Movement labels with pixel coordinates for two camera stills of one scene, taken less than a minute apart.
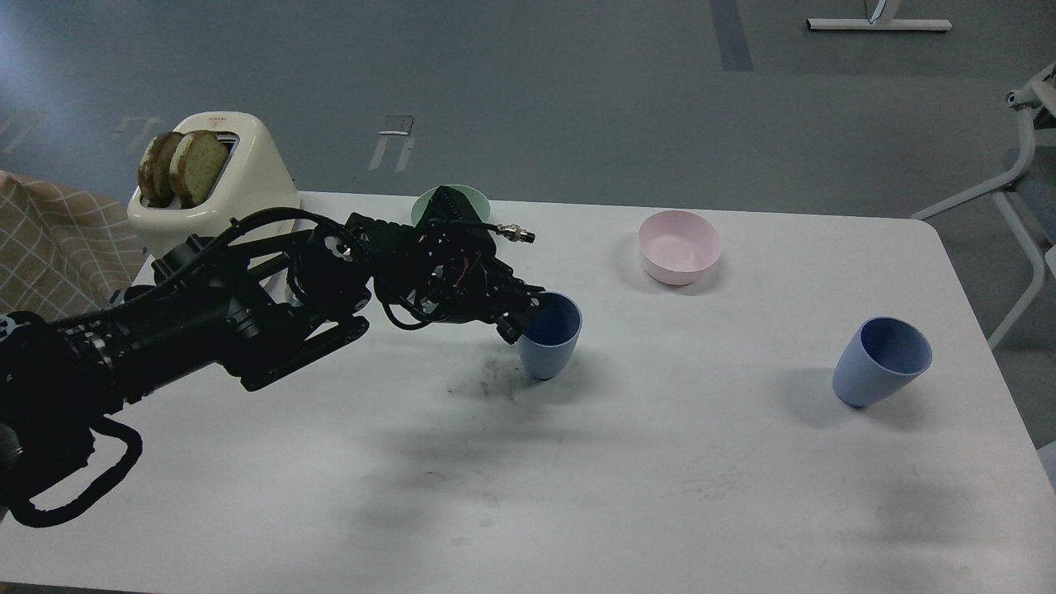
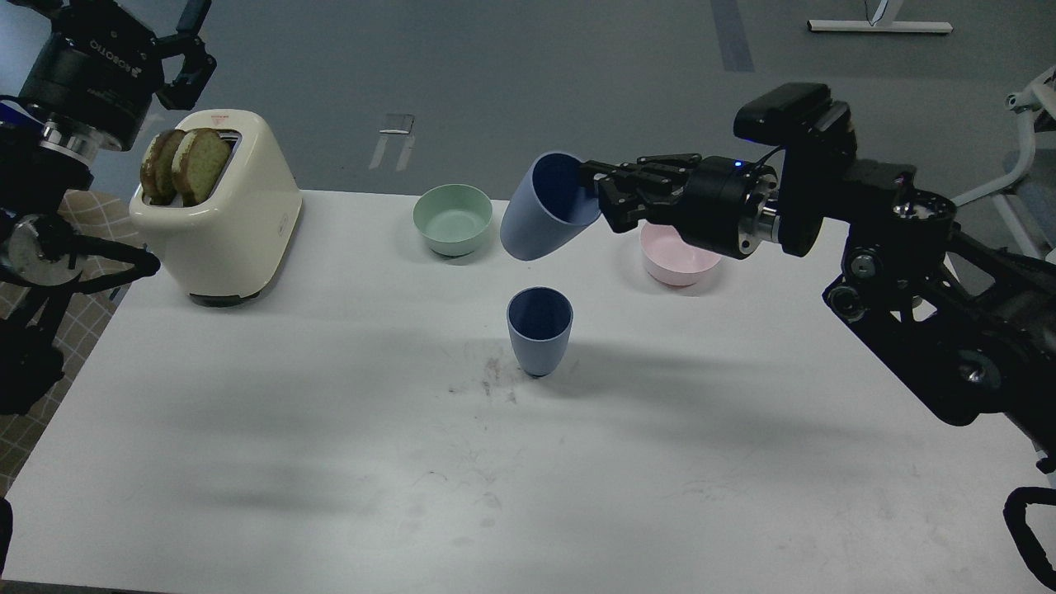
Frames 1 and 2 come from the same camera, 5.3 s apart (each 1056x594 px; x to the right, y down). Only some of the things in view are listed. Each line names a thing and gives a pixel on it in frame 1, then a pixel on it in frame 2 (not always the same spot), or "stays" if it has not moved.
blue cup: [882, 355] to [550, 203]
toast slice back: [154, 176] stays
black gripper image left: [444, 267] to [95, 77]
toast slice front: [198, 160] stays
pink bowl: [676, 247] stays
